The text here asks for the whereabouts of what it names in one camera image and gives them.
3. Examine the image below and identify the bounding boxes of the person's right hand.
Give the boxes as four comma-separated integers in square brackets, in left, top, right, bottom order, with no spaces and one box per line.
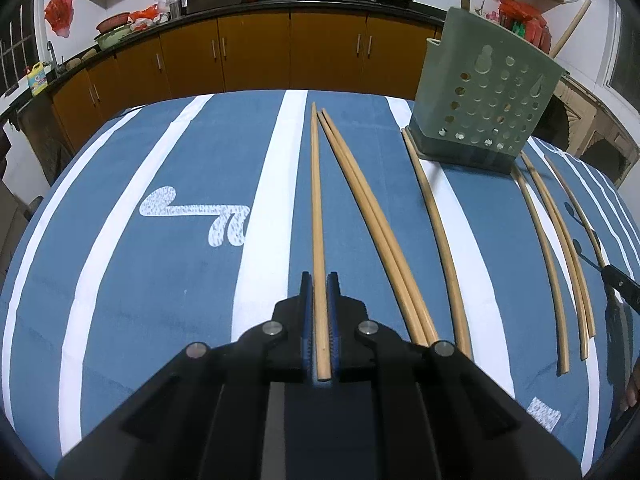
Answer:
[625,359,640,410]

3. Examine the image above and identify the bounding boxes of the red basin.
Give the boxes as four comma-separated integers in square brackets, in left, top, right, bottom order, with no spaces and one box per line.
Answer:
[96,12,132,35]

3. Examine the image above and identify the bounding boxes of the large red plastic bag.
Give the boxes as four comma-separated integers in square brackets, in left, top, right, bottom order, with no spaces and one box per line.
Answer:
[497,0,543,26]

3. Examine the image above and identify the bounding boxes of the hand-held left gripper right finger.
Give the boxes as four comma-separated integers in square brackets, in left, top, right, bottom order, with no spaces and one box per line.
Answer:
[326,271,584,480]

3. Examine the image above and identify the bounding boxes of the black kitchen countertop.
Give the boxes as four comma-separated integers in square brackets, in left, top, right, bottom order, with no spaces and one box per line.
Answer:
[0,0,449,111]

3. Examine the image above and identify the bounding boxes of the yellow detergent bottle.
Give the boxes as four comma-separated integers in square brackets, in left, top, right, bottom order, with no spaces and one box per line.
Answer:
[27,60,48,97]

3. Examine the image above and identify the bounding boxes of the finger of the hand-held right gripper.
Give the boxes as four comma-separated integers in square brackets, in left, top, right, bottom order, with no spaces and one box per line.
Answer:
[601,263,640,312]

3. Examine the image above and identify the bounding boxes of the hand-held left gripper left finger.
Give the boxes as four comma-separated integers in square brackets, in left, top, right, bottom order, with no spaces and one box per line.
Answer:
[55,271,316,480]

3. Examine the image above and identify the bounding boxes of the metal sink faucet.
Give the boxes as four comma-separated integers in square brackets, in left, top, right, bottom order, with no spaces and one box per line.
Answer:
[46,41,64,76]

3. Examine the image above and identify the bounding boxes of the green perforated utensil holder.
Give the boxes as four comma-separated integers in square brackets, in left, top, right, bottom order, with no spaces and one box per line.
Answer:
[404,6,570,177]

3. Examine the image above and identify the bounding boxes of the barred window dark frame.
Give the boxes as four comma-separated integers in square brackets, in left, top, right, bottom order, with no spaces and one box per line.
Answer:
[0,2,39,96]

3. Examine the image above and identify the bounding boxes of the pair of wooden chopsticks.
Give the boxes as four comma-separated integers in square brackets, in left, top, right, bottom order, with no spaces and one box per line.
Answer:
[321,107,441,346]

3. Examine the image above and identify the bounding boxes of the pale wooden side table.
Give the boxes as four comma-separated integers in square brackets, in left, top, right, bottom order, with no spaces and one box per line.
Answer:
[537,75,633,186]

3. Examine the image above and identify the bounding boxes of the orange lower kitchen cabinets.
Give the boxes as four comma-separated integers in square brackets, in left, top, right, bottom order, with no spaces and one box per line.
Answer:
[50,10,447,152]

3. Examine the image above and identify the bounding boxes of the hanging red plastic bag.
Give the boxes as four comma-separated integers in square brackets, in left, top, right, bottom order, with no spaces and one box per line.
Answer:
[44,0,76,39]

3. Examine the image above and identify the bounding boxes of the barred window white frame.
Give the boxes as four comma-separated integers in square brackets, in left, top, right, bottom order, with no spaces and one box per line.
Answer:
[605,0,640,106]

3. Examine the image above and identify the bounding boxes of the blue white striped tablecloth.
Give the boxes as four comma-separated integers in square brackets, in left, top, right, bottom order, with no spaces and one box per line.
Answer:
[0,89,638,480]

